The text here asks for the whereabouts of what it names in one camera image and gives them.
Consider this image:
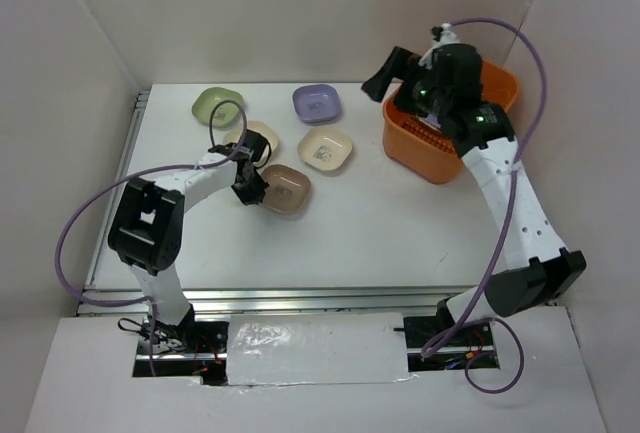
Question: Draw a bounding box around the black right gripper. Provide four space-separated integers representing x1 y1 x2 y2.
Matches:
360 45 449 118

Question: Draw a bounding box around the brown plate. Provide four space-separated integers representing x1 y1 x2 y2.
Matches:
261 164 312 216

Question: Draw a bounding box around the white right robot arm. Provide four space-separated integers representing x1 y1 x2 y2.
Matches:
362 43 586 345

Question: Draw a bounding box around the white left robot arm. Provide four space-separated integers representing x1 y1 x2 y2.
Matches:
108 130 272 352

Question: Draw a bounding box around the orange plastic bin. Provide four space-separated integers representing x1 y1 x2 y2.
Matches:
382 60 520 185

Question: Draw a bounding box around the purple plate far centre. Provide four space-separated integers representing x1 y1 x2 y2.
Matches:
292 84 343 124

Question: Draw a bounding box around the green plate far left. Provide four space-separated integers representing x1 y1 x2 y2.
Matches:
191 86 245 128

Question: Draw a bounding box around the aluminium rail frame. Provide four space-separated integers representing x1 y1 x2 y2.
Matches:
88 83 500 313

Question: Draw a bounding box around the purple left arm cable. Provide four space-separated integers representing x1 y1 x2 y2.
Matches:
54 101 249 379

